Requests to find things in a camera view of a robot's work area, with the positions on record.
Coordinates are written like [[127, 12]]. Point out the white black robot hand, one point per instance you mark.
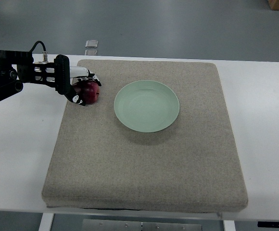
[[66, 76]]

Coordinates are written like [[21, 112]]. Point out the red apple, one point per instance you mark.
[[87, 90]]

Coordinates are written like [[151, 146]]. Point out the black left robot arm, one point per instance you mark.
[[18, 67]]

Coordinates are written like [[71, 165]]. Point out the light green plate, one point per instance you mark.
[[146, 106]]

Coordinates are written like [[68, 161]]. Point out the lower floor socket cover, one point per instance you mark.
[[91, 52]]

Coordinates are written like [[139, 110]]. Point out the floor socket cover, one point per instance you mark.
[[91, 44], [91, 52]]

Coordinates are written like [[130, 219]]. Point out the upper floor socket cover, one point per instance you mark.
[[91, 44]]

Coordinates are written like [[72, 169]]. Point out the beige fabric cushion mat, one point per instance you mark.
[[191, 166]]

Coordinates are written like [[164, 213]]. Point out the white left table leg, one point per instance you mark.
[[46, 222]]

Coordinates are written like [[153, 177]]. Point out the white table leg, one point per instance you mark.
[[46, 222], [229, 225]]

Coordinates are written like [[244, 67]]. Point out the white right table leg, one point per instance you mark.
[[229, 225]]

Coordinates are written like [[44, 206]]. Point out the black table control panel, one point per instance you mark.
[[268, 224]]

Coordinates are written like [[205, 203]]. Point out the metal table base plate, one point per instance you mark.
[[117, 225]]

